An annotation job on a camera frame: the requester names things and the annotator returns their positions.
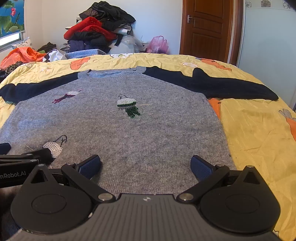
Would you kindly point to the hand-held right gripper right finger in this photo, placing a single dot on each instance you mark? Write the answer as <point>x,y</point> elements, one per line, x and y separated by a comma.
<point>201,168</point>

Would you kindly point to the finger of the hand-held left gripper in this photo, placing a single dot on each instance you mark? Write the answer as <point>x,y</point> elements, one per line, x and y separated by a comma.
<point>4,148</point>
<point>39,155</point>

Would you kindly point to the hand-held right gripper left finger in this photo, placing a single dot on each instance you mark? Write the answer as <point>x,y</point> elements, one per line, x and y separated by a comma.
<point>91,165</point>

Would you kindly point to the grey sweater with navy sleeves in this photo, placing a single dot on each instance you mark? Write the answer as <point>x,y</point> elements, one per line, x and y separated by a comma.
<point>138,139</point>

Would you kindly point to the pile of clothes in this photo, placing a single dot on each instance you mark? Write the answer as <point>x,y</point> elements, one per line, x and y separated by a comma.
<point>92,27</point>

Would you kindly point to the yellow printed quilt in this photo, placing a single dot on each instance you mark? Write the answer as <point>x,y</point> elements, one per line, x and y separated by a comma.
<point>254,139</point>

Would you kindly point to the dark patterned cloth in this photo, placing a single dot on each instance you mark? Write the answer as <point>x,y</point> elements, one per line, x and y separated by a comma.
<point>10,68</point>

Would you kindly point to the orange plastic bag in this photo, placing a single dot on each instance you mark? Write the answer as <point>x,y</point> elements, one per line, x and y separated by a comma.
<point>23,55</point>

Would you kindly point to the white crumpled cloth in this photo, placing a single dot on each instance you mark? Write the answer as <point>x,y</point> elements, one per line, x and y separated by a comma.
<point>54,55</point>

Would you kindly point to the floral pillow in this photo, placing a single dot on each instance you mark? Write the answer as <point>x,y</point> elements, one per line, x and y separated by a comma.
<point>23,43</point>

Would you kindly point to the dark brown cloth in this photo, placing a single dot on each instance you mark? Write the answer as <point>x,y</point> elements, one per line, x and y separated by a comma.
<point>47,47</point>

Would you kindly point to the window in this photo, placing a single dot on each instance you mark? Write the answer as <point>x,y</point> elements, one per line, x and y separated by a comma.
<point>10,39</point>

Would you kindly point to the light blue knit cloth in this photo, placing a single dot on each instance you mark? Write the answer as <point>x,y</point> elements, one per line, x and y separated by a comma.
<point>85,53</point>

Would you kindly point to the clear plastic bag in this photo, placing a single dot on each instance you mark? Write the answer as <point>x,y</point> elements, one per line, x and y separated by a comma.
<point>131,42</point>

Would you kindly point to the pink plastic bag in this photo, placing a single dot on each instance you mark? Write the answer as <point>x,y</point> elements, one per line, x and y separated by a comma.
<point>157,45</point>

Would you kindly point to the lotus print window blind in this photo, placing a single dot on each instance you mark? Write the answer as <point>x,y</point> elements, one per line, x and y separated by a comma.
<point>10,16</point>

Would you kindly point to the white wardrobe with flower decals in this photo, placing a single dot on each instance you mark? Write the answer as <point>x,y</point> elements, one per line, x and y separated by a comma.
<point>266,46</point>

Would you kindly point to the brown wooden door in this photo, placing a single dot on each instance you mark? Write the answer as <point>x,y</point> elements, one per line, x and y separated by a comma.
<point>205,30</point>

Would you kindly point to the brown wooden door frame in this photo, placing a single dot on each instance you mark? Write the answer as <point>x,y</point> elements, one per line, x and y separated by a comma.
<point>237,32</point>

